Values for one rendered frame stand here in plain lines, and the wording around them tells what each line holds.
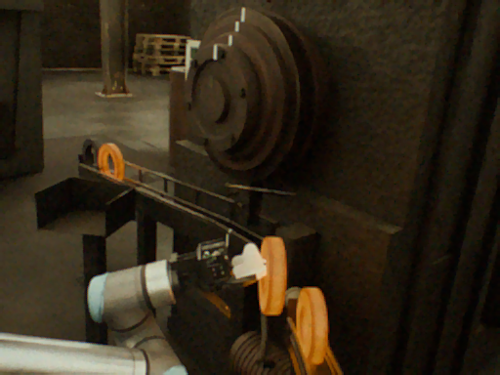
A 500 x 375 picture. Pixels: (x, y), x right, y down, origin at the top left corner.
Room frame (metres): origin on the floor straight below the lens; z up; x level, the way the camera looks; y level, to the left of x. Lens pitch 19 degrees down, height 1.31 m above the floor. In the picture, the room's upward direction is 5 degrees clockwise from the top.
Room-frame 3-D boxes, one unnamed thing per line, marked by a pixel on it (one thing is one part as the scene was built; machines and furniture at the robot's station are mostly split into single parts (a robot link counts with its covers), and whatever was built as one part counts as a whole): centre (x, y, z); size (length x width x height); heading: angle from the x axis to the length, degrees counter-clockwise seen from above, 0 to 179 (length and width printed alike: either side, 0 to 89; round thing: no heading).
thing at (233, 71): (1.28, 0.11, 1.11); 0.28 x 0.06 x 0.28; 42
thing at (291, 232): (1.18, -0.13, 0.68); 0.11 x 0.08 x 0.24; 132
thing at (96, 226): (1.57, 0.58, 0.36); 0.26 x 0.20 x 0.72; 77
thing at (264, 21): (1.35, 0.04, 1.11); 0.47 x 0.06 x 0.47; 42
